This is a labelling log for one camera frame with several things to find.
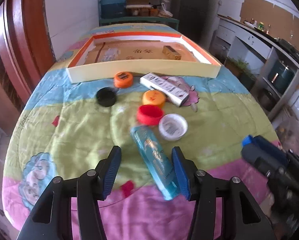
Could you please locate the black refrigerator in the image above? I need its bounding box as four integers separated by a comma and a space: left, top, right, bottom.
171, 0, 209, 43

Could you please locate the plain orange bottle cap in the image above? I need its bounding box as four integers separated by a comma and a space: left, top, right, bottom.
142, 90, 166, 108

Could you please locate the plastic bag with food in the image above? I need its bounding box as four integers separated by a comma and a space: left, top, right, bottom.
158, 3, 173, 18

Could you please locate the dark green air fryer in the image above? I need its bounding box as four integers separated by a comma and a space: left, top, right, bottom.
268, 60, 295, 94

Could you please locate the blue water jug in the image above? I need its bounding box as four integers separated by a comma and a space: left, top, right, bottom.
100, 0, 126, 19

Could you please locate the potted green plant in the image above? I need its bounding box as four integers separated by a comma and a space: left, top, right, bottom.
224, 57, 256, 80

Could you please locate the brown cardboard wall sheet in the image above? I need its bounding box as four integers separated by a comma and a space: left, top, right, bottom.
240, 0, 299, 46

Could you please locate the black bottle cap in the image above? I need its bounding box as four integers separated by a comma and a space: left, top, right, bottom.
95, 87, 117, 107

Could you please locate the gold rectangular box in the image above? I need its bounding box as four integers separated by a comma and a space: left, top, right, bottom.
162, 46, 181, 60

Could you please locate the white cap with QR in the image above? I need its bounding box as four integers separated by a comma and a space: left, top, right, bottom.
158, 114, 188, 141

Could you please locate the orange rimmed cardboard tray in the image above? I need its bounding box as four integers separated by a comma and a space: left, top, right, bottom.
66, 31, 222, 83

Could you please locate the green bench table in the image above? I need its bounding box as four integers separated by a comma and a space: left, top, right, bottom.
99, 16, 179, 31

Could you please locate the white cartoon lighter box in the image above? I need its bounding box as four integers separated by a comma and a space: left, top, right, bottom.
140, 73, 190, 107

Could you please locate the teal rectangular box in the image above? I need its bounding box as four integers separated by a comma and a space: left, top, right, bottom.
131, 126, 180, 200

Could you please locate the white kitchen counter cabinet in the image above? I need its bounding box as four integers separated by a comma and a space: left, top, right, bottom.
210, 15, 299, 120

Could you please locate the orange cap with label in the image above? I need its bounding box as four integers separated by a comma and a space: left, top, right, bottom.
114, 72, 133, 88

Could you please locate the colourful cartoon quilt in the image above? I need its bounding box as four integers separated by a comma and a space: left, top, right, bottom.
2, 24, 278, 239

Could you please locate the flattened cardboard tray liner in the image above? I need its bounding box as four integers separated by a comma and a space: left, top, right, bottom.
84, 40, 198, 64

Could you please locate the brown wooden door frame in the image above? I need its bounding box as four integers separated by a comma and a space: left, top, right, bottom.
0, 0, 56, 102

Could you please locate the red bottle cap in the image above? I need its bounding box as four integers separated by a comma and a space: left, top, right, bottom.
137, 105, 164, 126

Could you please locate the green bottle on counter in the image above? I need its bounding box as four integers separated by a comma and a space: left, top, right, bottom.
258, 22, 264, 30

